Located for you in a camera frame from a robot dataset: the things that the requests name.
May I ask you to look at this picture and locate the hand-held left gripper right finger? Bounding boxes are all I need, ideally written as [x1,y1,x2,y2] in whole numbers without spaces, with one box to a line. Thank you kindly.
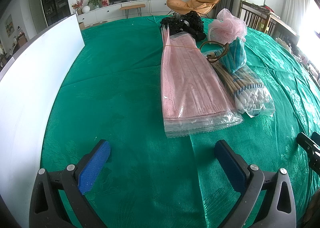
[209,140,297,228]

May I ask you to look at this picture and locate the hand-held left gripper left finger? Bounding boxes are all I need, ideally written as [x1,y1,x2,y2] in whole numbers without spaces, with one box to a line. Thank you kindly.
[29,139,111,228]

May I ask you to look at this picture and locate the cotton swab packet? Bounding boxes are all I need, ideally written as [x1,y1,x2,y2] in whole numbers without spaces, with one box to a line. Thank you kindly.
[205,51,275,118]

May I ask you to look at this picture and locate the pink face mask packets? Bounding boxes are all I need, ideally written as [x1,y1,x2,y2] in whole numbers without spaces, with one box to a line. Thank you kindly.
[161,25,244,139]

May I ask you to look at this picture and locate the white storage box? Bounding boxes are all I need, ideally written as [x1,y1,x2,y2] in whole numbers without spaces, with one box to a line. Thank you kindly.
[0,13,85,208]

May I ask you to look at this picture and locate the teal striped pouch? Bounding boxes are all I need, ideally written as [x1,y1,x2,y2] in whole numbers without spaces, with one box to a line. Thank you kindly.
[199,37,247,73]

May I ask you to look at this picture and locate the pink bath loofah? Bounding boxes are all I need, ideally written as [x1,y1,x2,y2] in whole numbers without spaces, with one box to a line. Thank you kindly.
[208,8,248,43]

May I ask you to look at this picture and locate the pile of assorted clutter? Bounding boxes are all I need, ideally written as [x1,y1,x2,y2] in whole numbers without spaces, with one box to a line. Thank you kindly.
[275,30,320,81]

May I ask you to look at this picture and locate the green satin tablecloth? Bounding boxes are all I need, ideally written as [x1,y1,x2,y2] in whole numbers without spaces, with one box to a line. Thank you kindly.
[40,15,320,228]

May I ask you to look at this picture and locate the white curtain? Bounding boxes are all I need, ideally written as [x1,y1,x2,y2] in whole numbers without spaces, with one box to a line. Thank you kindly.
[287,0,313,31]

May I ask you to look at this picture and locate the wooden slatted chair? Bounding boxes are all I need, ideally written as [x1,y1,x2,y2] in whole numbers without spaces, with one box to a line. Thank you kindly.
[239,0,278,37]

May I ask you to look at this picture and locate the white television cabinet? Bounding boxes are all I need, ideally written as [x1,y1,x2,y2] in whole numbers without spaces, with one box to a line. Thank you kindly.
[76,0,175,27]

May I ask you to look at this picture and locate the red flower branches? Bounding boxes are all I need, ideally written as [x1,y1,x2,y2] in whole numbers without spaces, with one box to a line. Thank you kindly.
[71,0,85,14]

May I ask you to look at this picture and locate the wooden stool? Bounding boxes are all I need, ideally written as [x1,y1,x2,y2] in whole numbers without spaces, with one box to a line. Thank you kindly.
[119,4,146,19]

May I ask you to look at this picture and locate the green plant with red wrap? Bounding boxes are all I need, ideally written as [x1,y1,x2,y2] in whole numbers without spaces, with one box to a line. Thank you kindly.
[87,0,110,9]

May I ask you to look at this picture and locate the orange lounge chair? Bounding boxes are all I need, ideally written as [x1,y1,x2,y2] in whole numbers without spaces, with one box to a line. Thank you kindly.
[166,0,222,16]

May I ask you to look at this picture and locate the framed wall picture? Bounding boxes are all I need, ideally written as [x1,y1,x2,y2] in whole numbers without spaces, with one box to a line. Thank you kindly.
[5,15,14,37]

